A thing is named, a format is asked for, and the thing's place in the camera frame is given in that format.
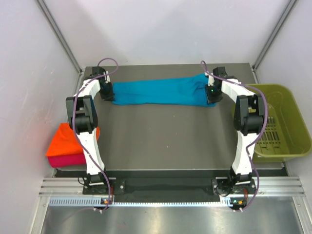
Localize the blue t shirt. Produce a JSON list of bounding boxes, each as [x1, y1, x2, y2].
[[113, 74, 216, 107]]

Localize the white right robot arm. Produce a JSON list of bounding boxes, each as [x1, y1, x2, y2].
[[204, 67, 268, 195]]

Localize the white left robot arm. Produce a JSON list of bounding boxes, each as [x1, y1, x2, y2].
[[66, 66, 114, 195]]

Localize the orange folded t shirt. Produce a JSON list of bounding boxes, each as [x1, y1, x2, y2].
[[46, 123, 101, 158]]

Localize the pink folded t shirt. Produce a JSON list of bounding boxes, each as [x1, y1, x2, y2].
[[47, 154, 86, 168]]

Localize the olive green plastic basket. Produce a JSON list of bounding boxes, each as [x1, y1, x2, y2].
[[251, 84, 312, 163]]

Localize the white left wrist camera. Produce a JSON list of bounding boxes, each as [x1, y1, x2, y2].
[[103, 71, 111, 83]]

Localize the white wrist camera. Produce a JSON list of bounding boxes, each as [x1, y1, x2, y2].
[[205, 73, 215, 86], [103, 71, 111, 83]]

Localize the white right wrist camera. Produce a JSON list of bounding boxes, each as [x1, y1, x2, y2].
[[205, 73, 215, 86]]

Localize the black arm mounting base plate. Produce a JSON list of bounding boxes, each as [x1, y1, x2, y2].
[[56, 170, 255, 202]]

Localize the aluminium frame rail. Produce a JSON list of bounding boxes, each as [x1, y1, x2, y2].
[[39, 177, 88, 197]]

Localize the grey slotted cable duct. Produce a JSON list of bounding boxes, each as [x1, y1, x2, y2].
[[48, 196, 243, 208]]

